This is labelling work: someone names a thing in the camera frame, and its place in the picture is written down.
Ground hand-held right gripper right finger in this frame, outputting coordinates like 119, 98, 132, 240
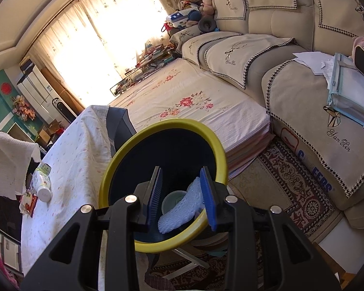
199, 166, 342, 291

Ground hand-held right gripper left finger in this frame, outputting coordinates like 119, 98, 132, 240
20, 166, 164, 291

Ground white waffle towel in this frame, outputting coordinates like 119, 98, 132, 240
0, 131, 42, 201

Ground white foam net sleeve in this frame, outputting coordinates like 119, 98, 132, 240
158, 176, 205, 234

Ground yellow rimmed black bin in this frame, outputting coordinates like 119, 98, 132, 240
99, 118, 230, 253

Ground white plastic bottle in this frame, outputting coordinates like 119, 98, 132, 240
33, 163, 53, 202

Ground red brown snack wrapper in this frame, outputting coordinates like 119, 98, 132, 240
19, 192, 38, 217

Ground hanging artificial flowers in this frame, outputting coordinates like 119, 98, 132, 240
11, 95, 36, 122

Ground brown cardboard box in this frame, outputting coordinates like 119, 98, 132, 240
47, 121, 63, 135
36, 129, 53, 145

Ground white folding stool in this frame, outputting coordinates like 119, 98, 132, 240
162, 233, 231, 279

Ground grey cloth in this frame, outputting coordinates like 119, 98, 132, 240
107, 106, 138, 155

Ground dark checkered cloth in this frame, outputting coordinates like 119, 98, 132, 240
144, 271, 178, 291

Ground patterned red rug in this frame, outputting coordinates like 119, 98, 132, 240
146, 138, 345, 291

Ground white dotted tablecloth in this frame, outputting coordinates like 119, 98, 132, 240
20, 105, 149, 276

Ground dark blue box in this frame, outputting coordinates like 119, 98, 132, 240
18, 57, 34, 72

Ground floral sheet mattress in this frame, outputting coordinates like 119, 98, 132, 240
109, 58, 275, 179

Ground white plastic drawer unit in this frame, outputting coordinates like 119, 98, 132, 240
0, 227, 22, 276

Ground beige sofa with covers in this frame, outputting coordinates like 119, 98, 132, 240
171, 0, 364, 199

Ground cream embroidered curtain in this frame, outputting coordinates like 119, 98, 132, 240
24, 0, 185, 110

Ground white paper sheets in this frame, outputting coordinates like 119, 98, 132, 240
293, 51, 337, 76

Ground grey neck pillow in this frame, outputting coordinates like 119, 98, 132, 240
198, 16, 216, 33

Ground blue star print bag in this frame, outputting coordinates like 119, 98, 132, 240
165, 10, 193, 26

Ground large pink plush toy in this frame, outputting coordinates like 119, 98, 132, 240
199, 0, 215, 15

